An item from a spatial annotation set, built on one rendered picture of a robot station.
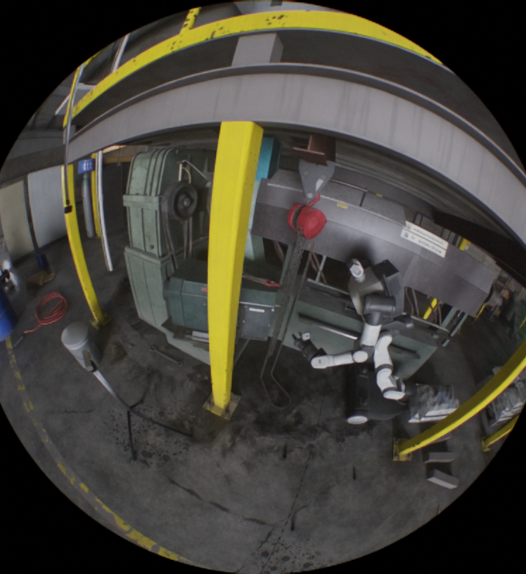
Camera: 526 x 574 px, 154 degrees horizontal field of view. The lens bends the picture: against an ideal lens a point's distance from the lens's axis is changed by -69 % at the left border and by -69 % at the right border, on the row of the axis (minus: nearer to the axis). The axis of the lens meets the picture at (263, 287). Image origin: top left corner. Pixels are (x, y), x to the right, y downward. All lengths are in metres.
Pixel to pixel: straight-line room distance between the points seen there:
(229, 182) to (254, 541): 1.87
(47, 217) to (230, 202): 5.94
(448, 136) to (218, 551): 2.15
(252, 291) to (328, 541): 1.92
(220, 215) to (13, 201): 5.97
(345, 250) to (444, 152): 1.11
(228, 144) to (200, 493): 1.77
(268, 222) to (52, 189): 5.74
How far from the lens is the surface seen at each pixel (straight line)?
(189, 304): 1.35
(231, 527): 1.59
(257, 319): 1.32
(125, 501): 1.72
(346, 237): 1.50
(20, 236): 6.32
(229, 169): 0.59
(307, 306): 1.71
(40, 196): 6.22
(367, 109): 0.62
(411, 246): 1.64
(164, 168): 1.52
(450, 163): 0.67
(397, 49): 0.73
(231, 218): 0.59
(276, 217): 1.54
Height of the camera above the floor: 1.54
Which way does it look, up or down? 33 degrees down
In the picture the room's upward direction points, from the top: 11 degrees clockwise
